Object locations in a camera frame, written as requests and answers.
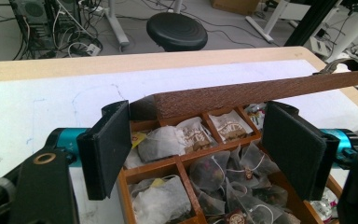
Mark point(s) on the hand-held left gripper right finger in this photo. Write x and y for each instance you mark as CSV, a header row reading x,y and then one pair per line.
x,y
292,149

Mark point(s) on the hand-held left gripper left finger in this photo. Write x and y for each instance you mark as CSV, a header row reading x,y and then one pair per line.
x,y
108,146

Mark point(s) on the wooden tea box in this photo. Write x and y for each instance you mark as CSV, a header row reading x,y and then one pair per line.
x,y
230,96

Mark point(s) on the colourful printed tea packet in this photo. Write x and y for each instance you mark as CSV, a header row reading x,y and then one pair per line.
x,y
256,115
324,205

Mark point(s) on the white tea bag yellow tag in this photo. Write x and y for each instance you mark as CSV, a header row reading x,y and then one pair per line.
x,y
161,143

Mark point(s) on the white sachet brown print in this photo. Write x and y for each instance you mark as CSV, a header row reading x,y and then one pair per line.
x,y
195,135
230,126

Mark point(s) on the pile of mesh tea bags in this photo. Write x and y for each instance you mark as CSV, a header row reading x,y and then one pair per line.
x,y
230,180

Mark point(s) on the plain white tea bag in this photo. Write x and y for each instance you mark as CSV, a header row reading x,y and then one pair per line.
x,y
161,199

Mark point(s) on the white power strip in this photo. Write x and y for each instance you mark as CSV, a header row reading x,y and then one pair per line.
x,y
93,49

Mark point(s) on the black metal stand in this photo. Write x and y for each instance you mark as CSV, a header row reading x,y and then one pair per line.
x,y
310,21

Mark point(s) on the black round stool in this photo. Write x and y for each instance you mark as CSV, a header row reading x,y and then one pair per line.
x,y
177,31

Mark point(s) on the black computer tower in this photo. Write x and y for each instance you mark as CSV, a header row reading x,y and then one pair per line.
x,y
66,14
32,21

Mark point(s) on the brown cardboard box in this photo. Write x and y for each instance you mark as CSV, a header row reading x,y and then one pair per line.
x,y
234,5

